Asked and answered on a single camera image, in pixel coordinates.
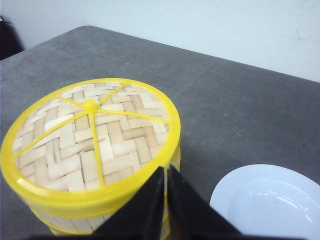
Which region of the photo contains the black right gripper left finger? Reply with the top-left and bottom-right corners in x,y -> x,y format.
31,167 -> 165,240

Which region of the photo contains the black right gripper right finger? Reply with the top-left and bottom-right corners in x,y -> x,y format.
167,165 -> 246,240

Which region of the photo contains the woven bamboo steamer lid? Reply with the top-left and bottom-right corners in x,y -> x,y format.
1,78 -> 181,220

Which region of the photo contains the white plate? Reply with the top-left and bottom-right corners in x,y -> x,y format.
209,164 -> 320,240

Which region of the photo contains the dark object at table edge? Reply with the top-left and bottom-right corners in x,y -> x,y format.
0,15 -> 25,61

